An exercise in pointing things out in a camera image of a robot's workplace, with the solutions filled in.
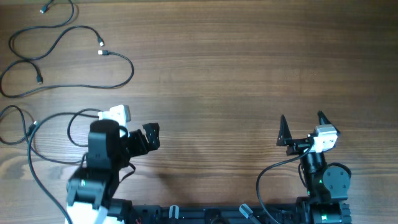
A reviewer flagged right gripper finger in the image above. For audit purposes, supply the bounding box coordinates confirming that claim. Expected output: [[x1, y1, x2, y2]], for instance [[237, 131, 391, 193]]
[[276, 114, 292, 146], [317, 110, 341, 136]]

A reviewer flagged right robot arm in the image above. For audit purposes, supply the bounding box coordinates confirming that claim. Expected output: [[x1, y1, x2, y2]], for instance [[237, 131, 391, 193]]
[[277, 111, 352, 224]]

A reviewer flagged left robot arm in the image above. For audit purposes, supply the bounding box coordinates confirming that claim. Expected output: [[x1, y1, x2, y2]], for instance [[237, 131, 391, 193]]
[[65, 119, 160, 223]]

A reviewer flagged right camera cable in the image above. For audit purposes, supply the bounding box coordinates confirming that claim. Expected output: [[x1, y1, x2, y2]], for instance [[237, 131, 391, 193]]
[[255, 142, 313, 224]]

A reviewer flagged camera cable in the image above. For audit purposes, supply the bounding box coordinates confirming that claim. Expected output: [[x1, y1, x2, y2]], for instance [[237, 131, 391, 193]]
[[255, 142, 313, 224], [27, 111, 100, 224]]

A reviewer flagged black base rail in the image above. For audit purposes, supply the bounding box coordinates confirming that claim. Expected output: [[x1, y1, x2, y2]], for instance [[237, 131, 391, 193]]
[[124, 203, 352, 224]]

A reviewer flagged left camera cable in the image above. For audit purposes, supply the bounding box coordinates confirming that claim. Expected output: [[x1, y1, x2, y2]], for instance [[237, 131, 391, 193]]
[[27, 111, 100, 224]]

